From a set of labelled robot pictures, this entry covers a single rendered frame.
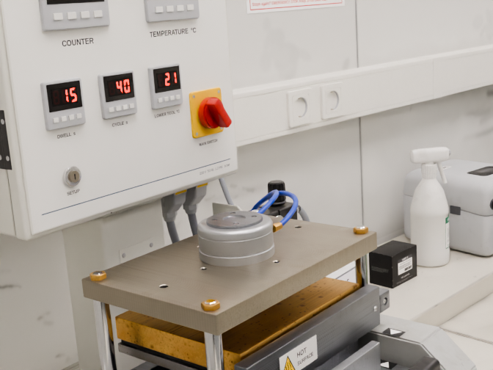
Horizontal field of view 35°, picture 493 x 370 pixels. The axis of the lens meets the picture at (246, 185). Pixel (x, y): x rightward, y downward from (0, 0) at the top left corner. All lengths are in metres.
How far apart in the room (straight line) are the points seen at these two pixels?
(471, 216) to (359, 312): 0.93
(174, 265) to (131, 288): 0.07
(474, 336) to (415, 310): 0.11
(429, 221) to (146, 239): 0.85
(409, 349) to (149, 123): 0.38
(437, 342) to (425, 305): 0.62
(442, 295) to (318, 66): 0.53
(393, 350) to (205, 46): 0.41
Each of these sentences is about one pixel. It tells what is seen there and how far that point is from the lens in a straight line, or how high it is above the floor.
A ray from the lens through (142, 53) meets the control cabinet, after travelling 0.88.
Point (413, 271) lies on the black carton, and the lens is 1.63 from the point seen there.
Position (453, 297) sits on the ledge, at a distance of 1.55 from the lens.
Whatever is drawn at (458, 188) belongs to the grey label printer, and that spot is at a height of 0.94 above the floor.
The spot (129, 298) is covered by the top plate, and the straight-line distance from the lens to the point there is 0.74.
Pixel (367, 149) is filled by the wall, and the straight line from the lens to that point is 1.80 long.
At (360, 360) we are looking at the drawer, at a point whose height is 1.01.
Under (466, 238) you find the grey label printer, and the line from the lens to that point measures 1.77.
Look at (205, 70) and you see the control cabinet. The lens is 0.95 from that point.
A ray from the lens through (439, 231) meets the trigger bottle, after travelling 1.68.
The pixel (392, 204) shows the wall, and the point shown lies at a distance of 1.91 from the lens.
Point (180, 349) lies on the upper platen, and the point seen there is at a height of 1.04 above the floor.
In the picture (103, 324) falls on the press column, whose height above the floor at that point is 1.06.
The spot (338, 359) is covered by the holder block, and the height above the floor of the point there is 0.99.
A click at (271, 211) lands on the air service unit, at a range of 1.06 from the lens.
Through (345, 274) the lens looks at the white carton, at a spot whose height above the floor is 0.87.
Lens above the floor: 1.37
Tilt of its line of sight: 13 degrees down
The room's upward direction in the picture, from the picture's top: 4 degrees counter-clockwise
